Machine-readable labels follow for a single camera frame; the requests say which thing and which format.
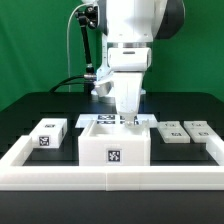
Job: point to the white cabinet body box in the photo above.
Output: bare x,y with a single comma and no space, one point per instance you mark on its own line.
114,145

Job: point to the white U-shaped frame wall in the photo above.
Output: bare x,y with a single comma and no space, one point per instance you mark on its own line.
15,175

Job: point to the small white cabinet block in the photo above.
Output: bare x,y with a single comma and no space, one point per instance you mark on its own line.
49,133

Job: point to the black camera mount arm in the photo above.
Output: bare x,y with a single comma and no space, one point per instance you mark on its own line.
88,19

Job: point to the white door panel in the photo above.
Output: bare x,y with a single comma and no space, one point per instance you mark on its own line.
199,131
172,132

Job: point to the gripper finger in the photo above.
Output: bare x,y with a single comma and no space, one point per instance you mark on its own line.
129,120

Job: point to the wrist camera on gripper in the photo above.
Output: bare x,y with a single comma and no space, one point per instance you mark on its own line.
103,86

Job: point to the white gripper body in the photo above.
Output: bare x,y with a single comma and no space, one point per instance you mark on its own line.
129,66

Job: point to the white flat base plate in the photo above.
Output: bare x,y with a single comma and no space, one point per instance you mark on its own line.
84,119

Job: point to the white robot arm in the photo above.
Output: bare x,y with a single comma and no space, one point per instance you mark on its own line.
130,27

